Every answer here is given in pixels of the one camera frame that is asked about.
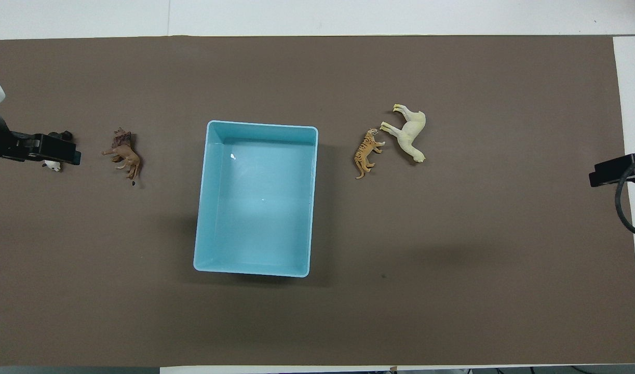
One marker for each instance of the light blue storage box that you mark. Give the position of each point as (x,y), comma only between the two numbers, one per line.
(260,208)

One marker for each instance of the black and white animal toy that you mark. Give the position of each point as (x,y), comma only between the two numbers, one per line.
(52,166)

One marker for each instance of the brown lion toy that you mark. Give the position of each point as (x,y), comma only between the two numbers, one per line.
(126,154)

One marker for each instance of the orange striped tiger toy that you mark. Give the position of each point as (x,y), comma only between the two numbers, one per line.
(365,150)

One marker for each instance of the brown table mat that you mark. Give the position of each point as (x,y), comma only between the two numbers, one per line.
(452,259)

